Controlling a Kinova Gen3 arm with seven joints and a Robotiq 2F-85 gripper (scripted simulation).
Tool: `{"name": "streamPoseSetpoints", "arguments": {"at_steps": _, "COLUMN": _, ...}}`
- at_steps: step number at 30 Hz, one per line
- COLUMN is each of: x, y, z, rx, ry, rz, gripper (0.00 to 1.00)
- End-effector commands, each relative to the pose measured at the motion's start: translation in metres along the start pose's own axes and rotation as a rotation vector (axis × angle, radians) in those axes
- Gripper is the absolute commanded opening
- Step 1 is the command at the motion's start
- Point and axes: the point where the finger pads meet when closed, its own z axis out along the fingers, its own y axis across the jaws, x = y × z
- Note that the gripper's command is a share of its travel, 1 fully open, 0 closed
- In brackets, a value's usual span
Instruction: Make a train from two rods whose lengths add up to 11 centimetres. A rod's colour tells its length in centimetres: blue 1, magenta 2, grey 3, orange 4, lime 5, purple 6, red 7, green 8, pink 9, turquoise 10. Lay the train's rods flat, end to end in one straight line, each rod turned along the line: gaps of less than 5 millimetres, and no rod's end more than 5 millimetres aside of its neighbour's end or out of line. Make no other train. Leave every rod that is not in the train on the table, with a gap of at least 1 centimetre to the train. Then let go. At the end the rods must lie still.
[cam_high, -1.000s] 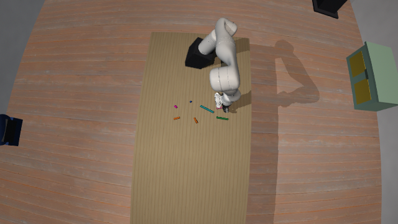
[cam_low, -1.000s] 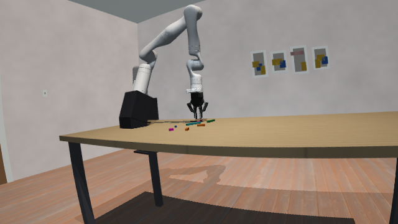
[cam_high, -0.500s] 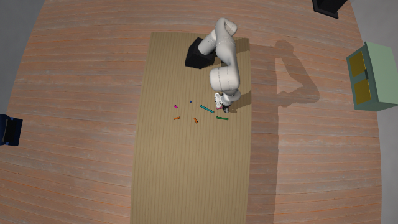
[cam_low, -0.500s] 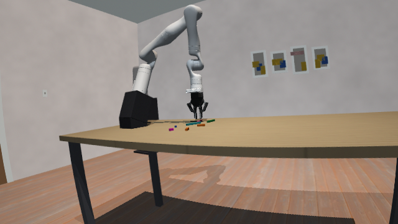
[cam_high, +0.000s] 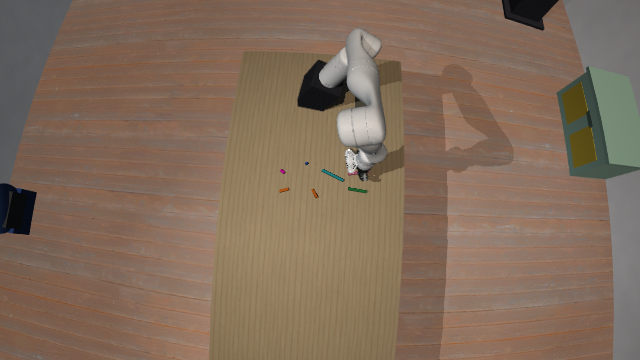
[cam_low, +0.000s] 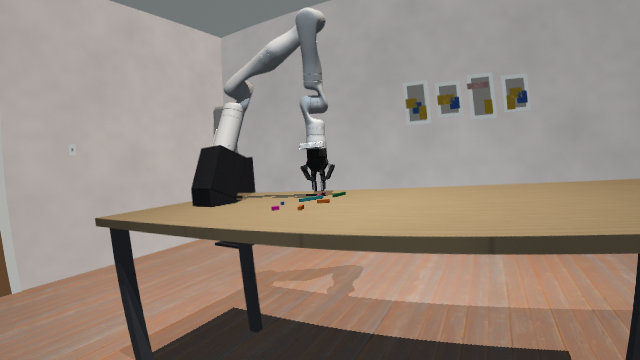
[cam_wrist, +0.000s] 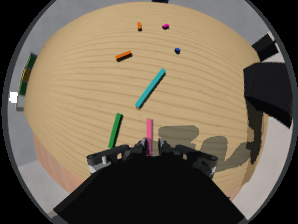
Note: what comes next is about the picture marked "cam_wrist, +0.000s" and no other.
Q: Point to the turquoise rod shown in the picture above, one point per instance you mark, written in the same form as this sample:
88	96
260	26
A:
150	88

